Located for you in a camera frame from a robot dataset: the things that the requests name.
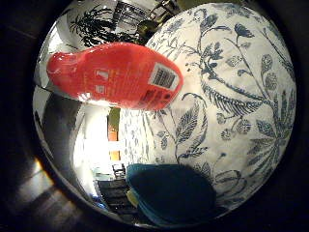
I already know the orange Tide spray bottle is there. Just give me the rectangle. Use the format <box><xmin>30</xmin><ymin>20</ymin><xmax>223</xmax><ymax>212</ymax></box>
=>
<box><xmin>46</xmin><ymin>42</ymin><xmax>185</xmax><ymax>112</ymax></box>

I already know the dark blue striped cloth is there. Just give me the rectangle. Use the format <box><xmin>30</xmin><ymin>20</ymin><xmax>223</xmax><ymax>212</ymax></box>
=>
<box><xmin>125</xmin><ymin>162</ymin><xmax>219</xmax><ymax>227</ymax></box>

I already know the blue floral white tablecloth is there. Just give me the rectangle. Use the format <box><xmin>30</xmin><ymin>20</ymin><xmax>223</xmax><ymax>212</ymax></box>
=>
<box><xmin>117</xmin><ymin>2</ymin><xmax>297</xmax><ymax>221</ymax></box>

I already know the black shelf unit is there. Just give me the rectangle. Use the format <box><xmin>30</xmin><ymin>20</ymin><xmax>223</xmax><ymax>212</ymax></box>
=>
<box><xmin>96</xmin><ymin>178</ymin><xmax>138</xmax><ymax>218</ymax></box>

